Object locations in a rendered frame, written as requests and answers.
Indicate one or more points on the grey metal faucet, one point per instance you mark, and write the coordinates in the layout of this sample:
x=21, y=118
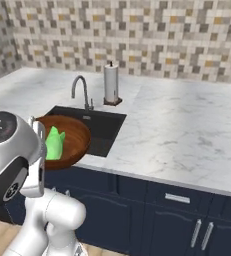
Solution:
x=84, y=90

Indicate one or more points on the dark blue sink front panel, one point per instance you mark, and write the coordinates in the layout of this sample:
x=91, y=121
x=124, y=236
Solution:
x=87, y=178

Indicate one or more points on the white paper towel roll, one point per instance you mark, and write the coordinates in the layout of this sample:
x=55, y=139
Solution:
x=111, y=83

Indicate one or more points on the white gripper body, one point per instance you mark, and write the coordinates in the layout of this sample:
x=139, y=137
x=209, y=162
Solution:
x=41, y=140

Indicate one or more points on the dark blue narrow front panel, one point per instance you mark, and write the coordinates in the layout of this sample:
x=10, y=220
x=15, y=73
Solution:
x=132, y=188

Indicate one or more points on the green corn in husk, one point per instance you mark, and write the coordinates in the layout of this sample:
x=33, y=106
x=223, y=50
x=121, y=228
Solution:
x=54, y=146

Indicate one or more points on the dark paper towel holder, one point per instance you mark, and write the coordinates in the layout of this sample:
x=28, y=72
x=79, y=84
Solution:
x=113, y=101

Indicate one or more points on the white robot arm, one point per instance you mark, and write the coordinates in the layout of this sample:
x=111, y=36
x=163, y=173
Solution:
x=10, y=150

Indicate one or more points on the dark blue cupboard door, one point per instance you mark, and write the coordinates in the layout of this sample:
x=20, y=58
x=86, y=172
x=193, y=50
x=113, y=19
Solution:
x=228, y=238
x=167, y=233
x=107, y=220

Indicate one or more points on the brown wooden bowl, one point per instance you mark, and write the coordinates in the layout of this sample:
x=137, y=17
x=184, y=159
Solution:
x=75, y=140

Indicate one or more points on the black sink basin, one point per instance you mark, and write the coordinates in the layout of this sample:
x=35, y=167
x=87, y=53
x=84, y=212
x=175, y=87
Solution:
x=103, y=128

